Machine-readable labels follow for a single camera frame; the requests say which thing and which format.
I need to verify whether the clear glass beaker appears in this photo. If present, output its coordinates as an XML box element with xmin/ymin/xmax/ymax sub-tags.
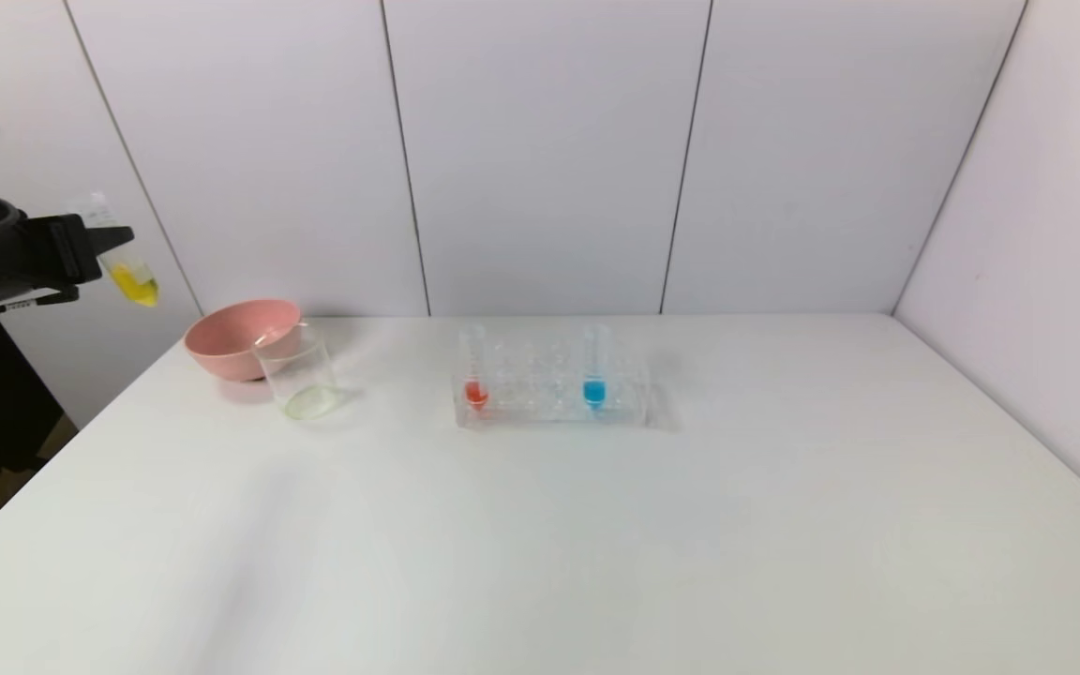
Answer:
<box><xmin>254</xmin><ymin>323</ymin><xmax>346</xmax><ymax>422</ymax></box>

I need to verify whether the test tube with yellow pigment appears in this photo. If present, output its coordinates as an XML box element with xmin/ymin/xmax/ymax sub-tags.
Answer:
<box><xmin>88</xmin><ymin>192</ymin><xmax>162</xmax><ymax>308</ymax></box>

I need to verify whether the test tube with red pigment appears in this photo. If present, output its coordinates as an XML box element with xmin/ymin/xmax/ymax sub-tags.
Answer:
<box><xmin>461</xmin><ymin>326</ymin><xmax>490</xmax><ymax>412</ymax></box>

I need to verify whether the pink bowl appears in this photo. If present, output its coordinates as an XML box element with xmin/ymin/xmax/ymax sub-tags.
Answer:
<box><xmin>186</xmin><ymin>300</ymin><xmax>305</xmax><ymax>383</ymax></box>

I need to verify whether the clear plastic test tube rack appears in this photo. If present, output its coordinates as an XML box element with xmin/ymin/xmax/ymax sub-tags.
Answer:
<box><xmin>452</xmin><ymin>336</ymin><xmax>665</xmax><ymax>430</ymax></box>

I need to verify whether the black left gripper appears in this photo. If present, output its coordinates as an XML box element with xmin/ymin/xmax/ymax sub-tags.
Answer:
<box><xmin>0</xmin><ymin>213</ymin><xmax>135</xmax><ymax>314</ymax></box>

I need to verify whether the test tube with blue pigment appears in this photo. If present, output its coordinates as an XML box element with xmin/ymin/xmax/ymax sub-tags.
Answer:
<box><xmin>582</xmin><ymin>325</ymin><xmax>608</xmax><ymax>411</ymax></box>

